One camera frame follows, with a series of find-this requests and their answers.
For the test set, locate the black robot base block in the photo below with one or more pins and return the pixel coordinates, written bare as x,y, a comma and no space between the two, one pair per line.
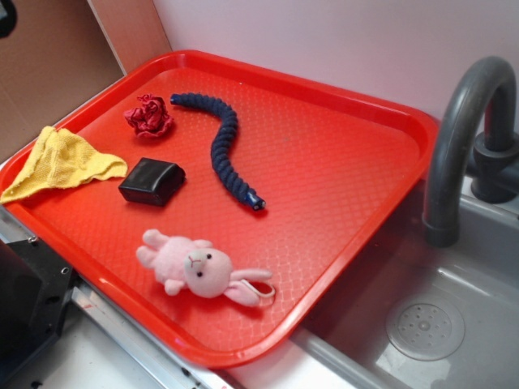
36,286

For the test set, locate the pink plush bunny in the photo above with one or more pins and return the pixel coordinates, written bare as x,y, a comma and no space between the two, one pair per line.
180,263

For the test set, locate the red plastic tray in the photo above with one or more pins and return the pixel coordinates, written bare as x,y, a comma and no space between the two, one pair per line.
330,164

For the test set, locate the small black box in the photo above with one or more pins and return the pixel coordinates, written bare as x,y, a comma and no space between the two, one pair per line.
152,182

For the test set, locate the crumpled red cloth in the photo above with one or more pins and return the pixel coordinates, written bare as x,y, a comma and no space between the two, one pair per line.
151,120

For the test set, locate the grey plastic sink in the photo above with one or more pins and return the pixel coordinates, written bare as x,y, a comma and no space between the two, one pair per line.
405,314

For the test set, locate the yellow knitted cloth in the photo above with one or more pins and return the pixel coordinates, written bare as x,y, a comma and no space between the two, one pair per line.
62,160

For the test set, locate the grey curved faucet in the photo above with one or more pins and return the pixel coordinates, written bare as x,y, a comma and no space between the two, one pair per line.
477,138

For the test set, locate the brown cardboard box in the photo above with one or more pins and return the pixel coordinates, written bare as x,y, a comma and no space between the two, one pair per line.
62,53

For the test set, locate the black object top left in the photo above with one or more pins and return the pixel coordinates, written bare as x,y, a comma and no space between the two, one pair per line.
8,18

